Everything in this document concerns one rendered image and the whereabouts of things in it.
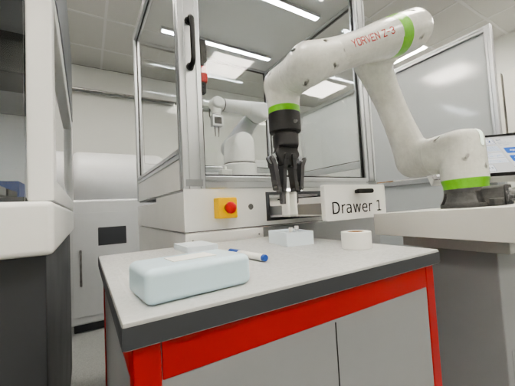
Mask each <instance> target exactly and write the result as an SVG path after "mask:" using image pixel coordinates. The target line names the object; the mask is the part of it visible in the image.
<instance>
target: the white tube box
mask: <svg viewBox="0 0 515 386"><path fill-rule="evenodd" d="M268 233H269V243H272V244H277V245H281V246H284V247H296V246H303V245H310V244H314V240H313V231H309V230H302V229H299V230H298V231H295V230H294V231H293V232H292V233H289V229H280V230H272V231H268Z"/></svg>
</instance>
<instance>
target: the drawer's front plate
mask: <svg viewBox="0 0 515 386"><path fill-rule="evenodd" d="M357 188H373V190H374V192H373V193H355V190H356V189H357ZM320 198H321V210H322V220H323V221H342V220H350V219H358V218H373V217H374V214H379V213H386V206H385V187H384V185H321V186H320ZM377 200H379V203H378V202H377ZM332 202H338V203H339V205H340V212H339V213H338V214H333V206H334V213H336V212H337V211H338V210H339V207H338V204H336V203H333V204H332ZM364 203H367V208H363V209H364V211H366V210H368V211H366V212H364V211H363V209H362V205H363V204H364ZM369 203H372V204H371V205H370V211H369ZM344 204H345V205H347V204H351V206H352V213H351V212H350V213H347V211H346V209H347V208H350V205H347V206H345V205H344ZM353 204H354V205H355V208H356V204H358V206H359V204H361V206H360V212H359V211H358V208H357V209H356V212H355V210H354V207H353ZM342 205H344V206H343V214H342ZM379 208H380V209H382V210H381V211H377V209H379Z"/></svg>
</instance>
